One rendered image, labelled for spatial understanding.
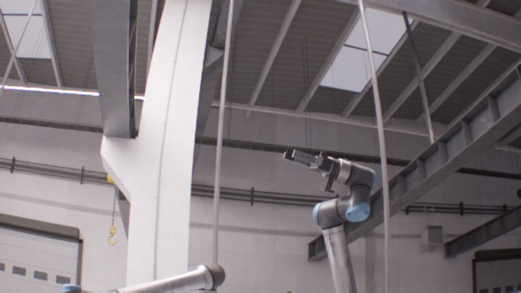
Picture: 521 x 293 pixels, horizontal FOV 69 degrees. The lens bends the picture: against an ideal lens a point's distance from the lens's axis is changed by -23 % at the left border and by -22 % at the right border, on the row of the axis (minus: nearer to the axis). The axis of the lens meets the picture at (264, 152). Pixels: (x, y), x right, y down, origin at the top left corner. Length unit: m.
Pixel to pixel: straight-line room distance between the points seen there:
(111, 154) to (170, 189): 1.15
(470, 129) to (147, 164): 5.47
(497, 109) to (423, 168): 2.70
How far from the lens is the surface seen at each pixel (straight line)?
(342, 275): 1.86
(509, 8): 14.89
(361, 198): 1.77
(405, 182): 10.29
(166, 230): 6.79
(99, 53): 5.51
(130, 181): 7.15
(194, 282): 1.93
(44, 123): 11.96
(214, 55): 8.46
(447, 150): 8.91
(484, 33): 12.93
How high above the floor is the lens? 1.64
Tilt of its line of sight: 25 degrees up
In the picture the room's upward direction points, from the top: 1 degrees clockwise
